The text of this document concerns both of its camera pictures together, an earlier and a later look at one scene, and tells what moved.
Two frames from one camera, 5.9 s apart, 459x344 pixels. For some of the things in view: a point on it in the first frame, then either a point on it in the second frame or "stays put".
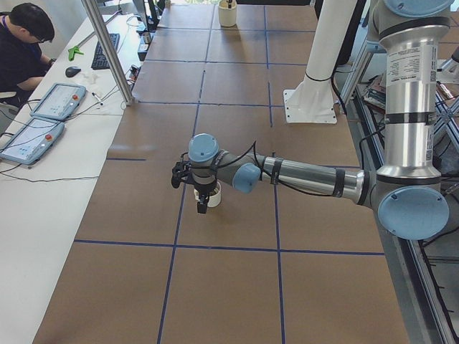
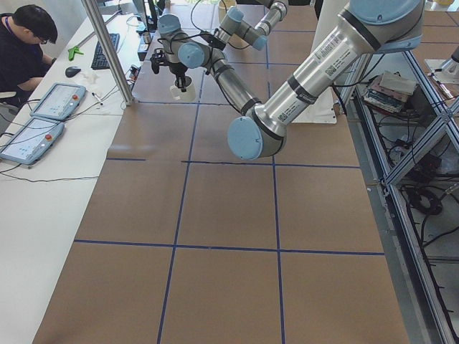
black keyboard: x=99 y=61 stays put
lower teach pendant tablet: x=33 y=142 stays put
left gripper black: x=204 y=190 → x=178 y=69
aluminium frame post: x=110 y=52 stays put
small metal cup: x=147 y=37 stays put
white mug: x=214 y=200 → x=179 y=95
